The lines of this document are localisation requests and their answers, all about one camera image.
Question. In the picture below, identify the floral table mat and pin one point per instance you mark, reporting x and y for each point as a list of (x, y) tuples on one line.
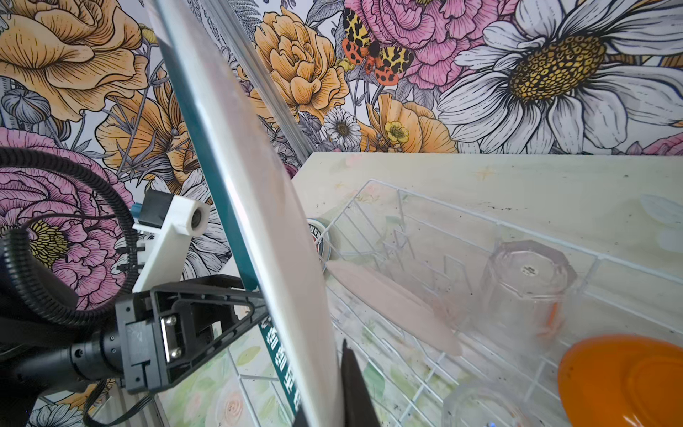
[(628, 207)]

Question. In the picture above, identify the white wire dish rack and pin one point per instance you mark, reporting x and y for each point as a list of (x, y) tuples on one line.
[(438, 252)]

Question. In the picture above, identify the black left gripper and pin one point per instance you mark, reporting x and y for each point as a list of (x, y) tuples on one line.
[(154, 340)]

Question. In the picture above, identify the aluminium corner post left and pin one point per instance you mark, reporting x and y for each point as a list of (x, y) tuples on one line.
[(229, 25)]

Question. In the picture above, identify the clear plastic glass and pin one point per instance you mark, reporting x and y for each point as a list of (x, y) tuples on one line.
[(522, 294), (483, 404)]

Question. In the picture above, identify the orange plastic bowl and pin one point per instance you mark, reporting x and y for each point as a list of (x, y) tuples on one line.
[(622, 380)]

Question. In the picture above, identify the teal rimmed back plate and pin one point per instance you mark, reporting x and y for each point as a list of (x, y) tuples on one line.
[(398, 305)]

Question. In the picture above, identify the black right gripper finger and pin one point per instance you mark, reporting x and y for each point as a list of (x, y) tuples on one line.
[(358, 406)]

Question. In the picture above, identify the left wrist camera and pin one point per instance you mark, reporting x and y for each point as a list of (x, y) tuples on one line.
[(168, 223)]

